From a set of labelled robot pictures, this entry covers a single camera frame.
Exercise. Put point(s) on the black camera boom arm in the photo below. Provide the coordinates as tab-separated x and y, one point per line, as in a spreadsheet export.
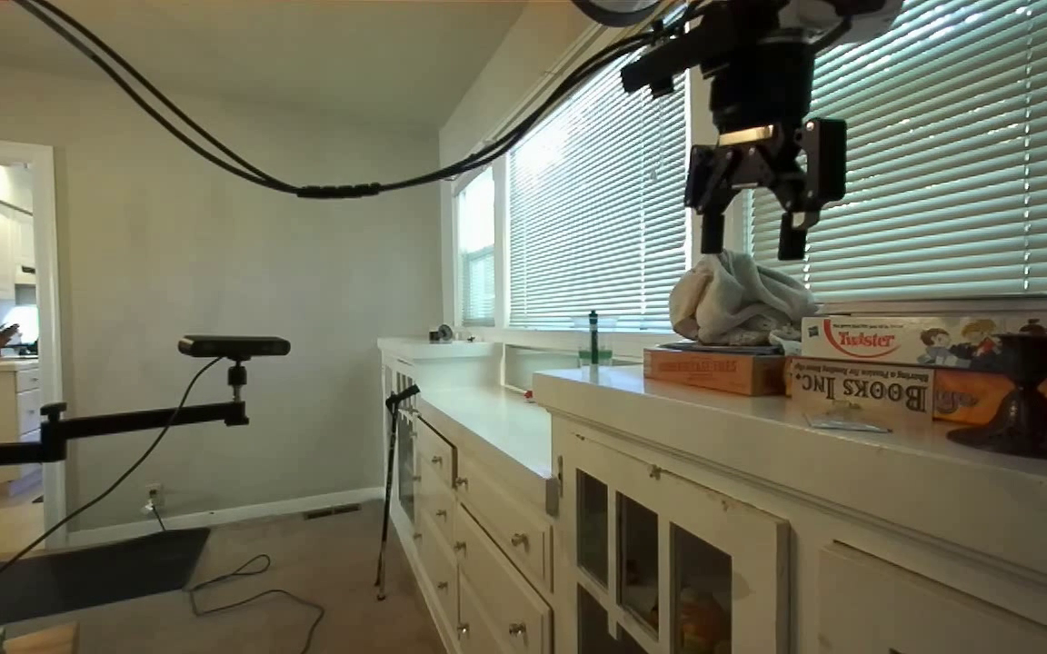
125	422

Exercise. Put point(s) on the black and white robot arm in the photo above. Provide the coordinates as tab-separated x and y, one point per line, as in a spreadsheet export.
791	21

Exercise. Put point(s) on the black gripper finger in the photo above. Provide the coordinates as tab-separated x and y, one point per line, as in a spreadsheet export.
825	157
709	185

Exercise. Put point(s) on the small dark sill object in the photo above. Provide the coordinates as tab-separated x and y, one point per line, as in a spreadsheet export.
440	331

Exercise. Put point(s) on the medium white window blind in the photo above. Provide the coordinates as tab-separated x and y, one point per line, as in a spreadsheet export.
602	205

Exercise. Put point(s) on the black slim tripod stand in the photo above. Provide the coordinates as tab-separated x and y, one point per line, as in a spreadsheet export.
392	485

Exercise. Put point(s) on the crumpled grey beige cloth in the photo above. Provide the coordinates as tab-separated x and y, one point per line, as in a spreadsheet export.
735	303

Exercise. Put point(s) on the brown wooden box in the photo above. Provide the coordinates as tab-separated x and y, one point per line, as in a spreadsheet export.
709	370

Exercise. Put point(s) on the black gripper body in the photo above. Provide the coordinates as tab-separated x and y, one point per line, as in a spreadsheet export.
762	102

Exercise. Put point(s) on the white sideboard cabinet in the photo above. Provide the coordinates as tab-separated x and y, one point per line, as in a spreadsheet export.
509	510

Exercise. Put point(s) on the narrow window pane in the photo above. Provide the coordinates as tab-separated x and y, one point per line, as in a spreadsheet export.
473	257

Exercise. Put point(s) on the dark green upright stick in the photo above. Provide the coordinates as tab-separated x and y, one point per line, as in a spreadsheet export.
593	340

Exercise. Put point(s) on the black stereo camera bar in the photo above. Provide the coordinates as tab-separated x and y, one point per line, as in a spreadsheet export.
233	348

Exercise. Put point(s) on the large white window blind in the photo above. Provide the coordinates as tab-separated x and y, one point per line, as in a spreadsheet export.
972	157

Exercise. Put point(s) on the dark metal candle holder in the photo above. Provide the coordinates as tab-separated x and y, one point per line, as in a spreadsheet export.
1022	403

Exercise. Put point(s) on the floor air vent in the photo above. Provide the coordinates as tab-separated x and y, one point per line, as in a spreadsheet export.
329	514

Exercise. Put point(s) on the white wall outlet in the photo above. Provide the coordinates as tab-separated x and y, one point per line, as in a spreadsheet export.
154	501

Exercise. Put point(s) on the black floor mat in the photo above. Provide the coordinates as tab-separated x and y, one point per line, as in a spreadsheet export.
76	577

